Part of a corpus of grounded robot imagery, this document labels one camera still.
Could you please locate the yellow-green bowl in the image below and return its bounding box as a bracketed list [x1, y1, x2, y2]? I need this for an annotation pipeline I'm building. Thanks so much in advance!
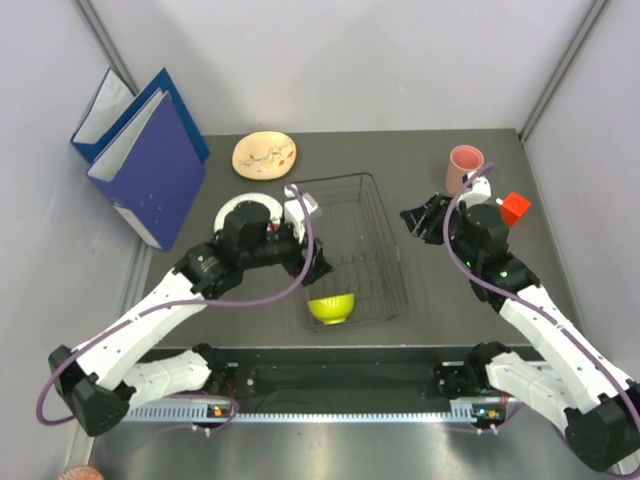
[307, 293, 355, 325]

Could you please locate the blue binder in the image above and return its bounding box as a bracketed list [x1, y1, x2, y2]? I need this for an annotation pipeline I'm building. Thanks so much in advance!
[70, 68, 210, 164]
[86, 89, 205, 251]

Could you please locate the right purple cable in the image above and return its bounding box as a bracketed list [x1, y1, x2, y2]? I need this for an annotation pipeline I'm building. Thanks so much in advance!
[443, 162, 640, 476]

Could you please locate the purple cable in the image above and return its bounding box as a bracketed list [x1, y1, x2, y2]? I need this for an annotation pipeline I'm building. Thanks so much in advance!
[443, 162, 640, 476]
[35, 183, 315, 429]

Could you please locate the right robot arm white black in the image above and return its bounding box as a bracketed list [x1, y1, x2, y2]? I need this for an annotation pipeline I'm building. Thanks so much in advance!
[400, 194, 639, 479]

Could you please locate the aluminium rail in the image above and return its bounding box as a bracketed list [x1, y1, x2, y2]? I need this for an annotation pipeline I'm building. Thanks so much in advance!
[82, 359, 626, 426]

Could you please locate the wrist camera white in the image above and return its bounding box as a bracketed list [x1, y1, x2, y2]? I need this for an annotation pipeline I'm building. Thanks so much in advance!
[455, 176, 492, 208]
[283, 191, 320, 243]

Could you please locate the red cube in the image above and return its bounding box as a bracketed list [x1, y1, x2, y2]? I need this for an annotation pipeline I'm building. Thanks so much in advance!
[496, 192, 531, 227]

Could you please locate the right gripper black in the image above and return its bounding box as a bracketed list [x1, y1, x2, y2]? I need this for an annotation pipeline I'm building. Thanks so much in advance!
[400, 193, 480, 270]

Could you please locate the white plate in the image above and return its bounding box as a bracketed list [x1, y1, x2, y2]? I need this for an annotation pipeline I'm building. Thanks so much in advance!
[213, 192, 284, 233]

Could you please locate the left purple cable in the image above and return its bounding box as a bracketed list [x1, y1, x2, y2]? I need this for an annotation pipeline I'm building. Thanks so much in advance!
[35, 183, 315, 429]

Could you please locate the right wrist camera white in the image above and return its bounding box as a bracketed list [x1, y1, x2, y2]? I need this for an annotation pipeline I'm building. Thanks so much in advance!
[455, 176, 492, 208]

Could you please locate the black wire dish rack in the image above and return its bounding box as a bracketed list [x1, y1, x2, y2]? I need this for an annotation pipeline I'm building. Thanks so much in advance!
[295, 172, 408, 331]

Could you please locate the pink cup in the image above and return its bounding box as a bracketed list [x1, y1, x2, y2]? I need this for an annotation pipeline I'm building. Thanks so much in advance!
[445, 160, 478, 195]
[450, 145, 484, 172]

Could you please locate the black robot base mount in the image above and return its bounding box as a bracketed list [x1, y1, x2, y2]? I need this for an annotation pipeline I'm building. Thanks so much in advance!
[204, 346, 471, 414]

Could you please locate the rear blue binder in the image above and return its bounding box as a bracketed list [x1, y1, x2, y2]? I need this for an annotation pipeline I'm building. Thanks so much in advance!
[70, 68, 210, 164]

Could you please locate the front blue binder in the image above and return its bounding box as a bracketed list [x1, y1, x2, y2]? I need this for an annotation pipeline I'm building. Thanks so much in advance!
[86, 89, 205, 251]

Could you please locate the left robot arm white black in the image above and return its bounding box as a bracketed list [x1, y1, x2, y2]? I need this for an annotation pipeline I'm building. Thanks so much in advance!
[45, 193, 332, 437]

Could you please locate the beige floral plate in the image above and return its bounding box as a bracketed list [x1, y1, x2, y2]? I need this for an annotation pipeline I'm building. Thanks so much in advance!
[231, 131, 298, 181]

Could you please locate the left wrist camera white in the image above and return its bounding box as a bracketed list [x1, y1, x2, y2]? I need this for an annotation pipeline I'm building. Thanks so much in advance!
[283, 191, 320, 243]

